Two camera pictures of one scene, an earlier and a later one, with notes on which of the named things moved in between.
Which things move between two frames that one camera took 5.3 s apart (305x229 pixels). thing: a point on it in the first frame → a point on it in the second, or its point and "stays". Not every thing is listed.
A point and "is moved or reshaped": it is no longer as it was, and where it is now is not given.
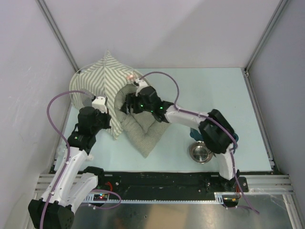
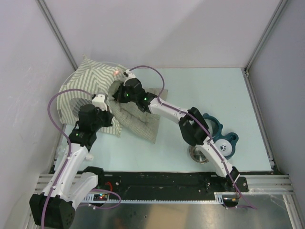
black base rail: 167,184 stays
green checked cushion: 143,127 is moved or reshaped
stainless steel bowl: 200,153 stays
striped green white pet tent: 100,77 is moved or reshaped
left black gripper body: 102,122 stays
